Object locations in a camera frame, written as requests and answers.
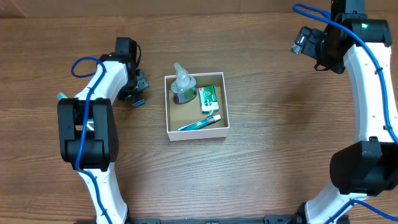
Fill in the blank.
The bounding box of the blue disposable razor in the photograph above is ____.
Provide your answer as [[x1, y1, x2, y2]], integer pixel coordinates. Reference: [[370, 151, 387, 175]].
[[132, 99, 146, 108]]

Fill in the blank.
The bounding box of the clear soap pump bottle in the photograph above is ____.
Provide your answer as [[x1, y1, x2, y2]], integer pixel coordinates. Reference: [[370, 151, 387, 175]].
[[170, 62, 197, 105]]

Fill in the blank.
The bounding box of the green white toothbrush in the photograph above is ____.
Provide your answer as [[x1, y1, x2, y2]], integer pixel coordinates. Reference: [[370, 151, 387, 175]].
[[57, 92, 94, 131]]

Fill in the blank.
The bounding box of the green soap bar box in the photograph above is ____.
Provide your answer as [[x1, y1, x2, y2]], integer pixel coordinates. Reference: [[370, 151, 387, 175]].
[[198, 85, 220, 114]]

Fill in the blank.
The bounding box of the teal toothpaste tube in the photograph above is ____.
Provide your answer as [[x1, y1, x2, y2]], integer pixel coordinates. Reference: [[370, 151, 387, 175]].
[[177, 114, 221, 131]]

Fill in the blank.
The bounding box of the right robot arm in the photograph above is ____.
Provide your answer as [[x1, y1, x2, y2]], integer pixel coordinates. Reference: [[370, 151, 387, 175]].
[[289, 1, 397, 223]]

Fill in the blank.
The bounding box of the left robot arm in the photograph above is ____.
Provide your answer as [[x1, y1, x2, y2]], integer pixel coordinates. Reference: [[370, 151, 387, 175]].
[[57, 37, 149, 224]]

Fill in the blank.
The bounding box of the white cardboard box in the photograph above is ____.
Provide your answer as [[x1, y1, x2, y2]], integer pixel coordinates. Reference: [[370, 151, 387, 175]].
[[164, 72, 229, 141]]

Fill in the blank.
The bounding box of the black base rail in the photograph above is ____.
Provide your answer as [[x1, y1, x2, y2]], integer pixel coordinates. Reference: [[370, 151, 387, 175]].
[[126, 215, 304, 224]]

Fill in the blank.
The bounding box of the right blue cable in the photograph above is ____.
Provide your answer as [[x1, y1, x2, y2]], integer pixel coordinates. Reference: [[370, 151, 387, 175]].
[[292, 2, 398, 224]]

